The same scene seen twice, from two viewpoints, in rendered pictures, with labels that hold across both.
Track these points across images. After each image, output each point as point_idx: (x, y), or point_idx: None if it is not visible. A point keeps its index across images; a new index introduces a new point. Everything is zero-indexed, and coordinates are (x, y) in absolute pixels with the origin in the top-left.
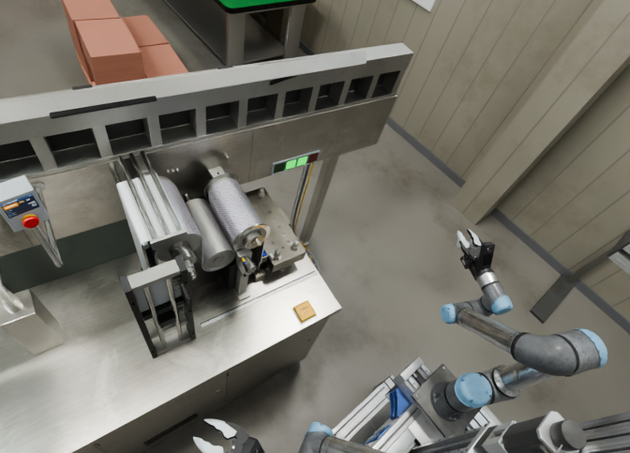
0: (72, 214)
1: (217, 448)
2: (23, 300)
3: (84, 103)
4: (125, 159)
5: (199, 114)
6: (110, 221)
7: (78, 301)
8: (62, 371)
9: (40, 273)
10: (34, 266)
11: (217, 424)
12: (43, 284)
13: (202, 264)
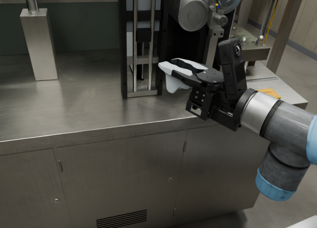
0: None
1: (184, 70)
2: (41, 11)
3: None
4: None
5: None
6: None
7: (75, 63)
8: (51, 92)
9: (56, 38)
10: (54, 28)
11: (187, 61)
12: (55, 52)
13: (179, 11)
